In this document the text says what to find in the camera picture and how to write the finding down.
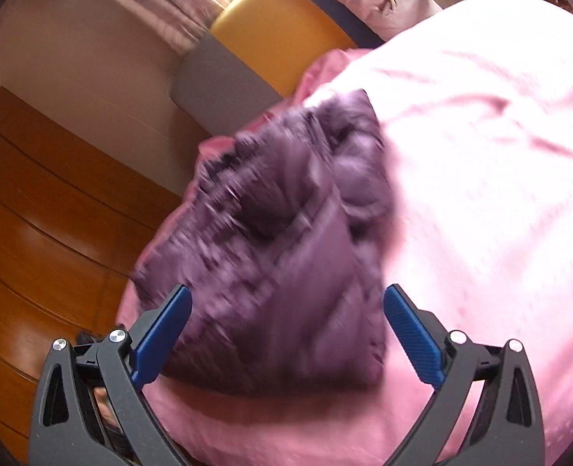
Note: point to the pink bed sheet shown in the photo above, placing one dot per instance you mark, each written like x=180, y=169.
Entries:
x=485, y=179

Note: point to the deer print pillow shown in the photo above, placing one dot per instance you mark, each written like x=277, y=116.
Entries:
x=388, y=5

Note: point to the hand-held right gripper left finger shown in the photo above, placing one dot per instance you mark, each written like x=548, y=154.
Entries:
x=165, y=332

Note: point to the grey yellow blue headboard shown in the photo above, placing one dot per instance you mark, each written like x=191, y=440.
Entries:
x=267, y=19

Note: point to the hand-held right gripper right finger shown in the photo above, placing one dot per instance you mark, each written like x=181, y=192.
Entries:
x=412, y=332

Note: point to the pink patterned curtain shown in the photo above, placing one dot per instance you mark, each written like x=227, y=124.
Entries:
x=160, y=5

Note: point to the purple puffer jacket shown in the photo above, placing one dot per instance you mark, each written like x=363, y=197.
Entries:
x=276, y=233

